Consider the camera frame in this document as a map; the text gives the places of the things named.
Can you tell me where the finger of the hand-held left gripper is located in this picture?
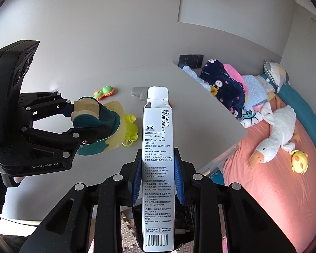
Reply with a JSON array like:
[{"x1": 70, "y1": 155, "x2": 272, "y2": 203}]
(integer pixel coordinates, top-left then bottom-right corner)
[
  {"x1": 18, "y1": 92, "x2": 75, "y2": 120},
  {"x1": 21, "y1": 125, "x2": 109, "y2": 155}
]

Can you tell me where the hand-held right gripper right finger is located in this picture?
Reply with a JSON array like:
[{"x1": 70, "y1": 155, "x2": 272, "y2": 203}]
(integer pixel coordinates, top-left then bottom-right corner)
[{"x1": 174, "y1": 148, "x2": 297, "y2": 253}]

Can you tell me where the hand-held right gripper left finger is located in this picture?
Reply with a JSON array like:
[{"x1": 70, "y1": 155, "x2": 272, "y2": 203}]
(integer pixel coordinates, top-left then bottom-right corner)
[{"x1": 20, "y1": 149, "x2": 145, "y2": 253}]

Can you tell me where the teal whale toy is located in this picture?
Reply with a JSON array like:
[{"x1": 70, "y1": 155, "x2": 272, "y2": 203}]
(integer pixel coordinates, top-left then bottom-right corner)
[{"x1": 71, "y1": 97, "x2": 126, "y2": 156}]

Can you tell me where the white printed carton box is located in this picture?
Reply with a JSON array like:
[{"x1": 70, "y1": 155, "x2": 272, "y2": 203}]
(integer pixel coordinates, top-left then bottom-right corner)
[{"x1": 141, "y1": 86, "x2": 177, "y2": 252}]

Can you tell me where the blue yellow frog toy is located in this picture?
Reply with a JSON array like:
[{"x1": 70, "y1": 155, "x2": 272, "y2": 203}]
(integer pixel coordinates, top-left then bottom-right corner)
[{"x1": 121, "y1": 114, "x2": 140, "y2": 147}]

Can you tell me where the orange green plastic toy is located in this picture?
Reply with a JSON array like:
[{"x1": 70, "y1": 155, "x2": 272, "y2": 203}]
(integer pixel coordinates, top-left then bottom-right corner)
[{"x1": 93, "y1": 85, "x2": 116, "y2": 100}]

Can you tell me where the foam floor mat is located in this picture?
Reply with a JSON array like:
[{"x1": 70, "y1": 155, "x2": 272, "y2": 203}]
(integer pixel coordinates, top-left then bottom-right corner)
[{"x1": 90, "y1": 211, "x2": 137, "y2": 253}]

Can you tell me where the grey corner guard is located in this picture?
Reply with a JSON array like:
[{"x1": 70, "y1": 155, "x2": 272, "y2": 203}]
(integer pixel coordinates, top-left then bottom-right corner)
[{"x1": 132, "y1": 86, "x2": 149, "y2": 101}]

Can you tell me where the pink bed sheet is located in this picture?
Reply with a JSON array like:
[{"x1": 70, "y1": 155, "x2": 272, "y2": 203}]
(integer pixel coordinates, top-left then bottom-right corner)
[{"x1": 216, "y1": 92, "x2": 316, "y2": 253}]

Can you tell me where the white cartoon print cloth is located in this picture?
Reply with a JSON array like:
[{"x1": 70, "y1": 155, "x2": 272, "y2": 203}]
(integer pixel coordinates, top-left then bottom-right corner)
[{"x1": 232, "y1": 108, "x2": 265, "y2": 128}]

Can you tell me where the navy printed blanket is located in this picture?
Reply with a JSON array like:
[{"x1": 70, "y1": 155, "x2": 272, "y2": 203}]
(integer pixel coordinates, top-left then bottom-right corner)
[{"x1": 199, "y1": 59, "x2": 249, "y2": 117}]

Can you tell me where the pale blue cloth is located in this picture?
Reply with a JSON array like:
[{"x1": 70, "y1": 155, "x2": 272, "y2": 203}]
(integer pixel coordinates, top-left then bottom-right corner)
[{"x1": 182, "y1": 65, "x2": 214, "y2": 90}]

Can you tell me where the white goose plush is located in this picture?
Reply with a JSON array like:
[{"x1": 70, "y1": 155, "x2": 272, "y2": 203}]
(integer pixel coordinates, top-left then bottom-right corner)
[{"x1": 248, "y1": 101, "x2": 302, "y2": 169}]

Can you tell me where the light blue knit blanket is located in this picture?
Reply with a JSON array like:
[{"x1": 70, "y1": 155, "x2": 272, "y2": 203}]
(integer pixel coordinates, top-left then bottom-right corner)
[{"x1": 242, "y1": 75, "x2": 276, "y2": 111}]

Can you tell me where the pink cloth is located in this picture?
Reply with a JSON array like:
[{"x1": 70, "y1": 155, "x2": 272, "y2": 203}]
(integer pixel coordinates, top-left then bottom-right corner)
[{"x1": 224, "y1": 64, "x2": 249, "y2": 95}]

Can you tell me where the yellow chick plush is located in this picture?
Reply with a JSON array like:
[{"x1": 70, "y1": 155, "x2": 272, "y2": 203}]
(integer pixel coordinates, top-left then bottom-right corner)
[{"x1": 291, "y1": 150, "x2": 308, "y2": 174}]

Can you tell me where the teal bolster pillow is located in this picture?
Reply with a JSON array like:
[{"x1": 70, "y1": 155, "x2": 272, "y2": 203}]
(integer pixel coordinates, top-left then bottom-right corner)
[{"x1": 261, "y1": 74, "x2": 316, "y2": 151}]

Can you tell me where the checkered pillow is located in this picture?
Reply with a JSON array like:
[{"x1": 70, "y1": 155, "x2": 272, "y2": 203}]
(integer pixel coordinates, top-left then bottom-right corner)
[{"x1": 263, "y1": 60, "x2": 290, "y2": 93}]

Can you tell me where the black wall socket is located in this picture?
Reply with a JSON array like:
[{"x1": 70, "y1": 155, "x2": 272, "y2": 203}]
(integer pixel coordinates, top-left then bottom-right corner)
[{"x1": 178, "y1": 54, "x2": 203, "y2": 69}]

